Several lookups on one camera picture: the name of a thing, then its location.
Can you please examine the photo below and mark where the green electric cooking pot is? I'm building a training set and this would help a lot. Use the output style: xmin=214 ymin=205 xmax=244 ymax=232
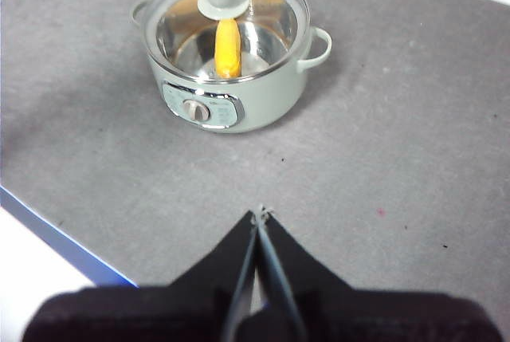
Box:
xmin=129 ymin=0 xmax=333 ymax=134

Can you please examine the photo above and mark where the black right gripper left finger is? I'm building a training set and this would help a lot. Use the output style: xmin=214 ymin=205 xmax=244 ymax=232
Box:
xmin=22 ymin=209 xmax=258 ymax=342

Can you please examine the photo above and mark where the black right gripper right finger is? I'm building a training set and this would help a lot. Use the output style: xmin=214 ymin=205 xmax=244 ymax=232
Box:
xmin=259 ymin=213 xmax=505 ymax=342

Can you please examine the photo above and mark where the yellow corn cob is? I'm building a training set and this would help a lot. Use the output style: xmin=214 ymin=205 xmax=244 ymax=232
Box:
xmin=214 ymin=18 xmax=243 ymax=79

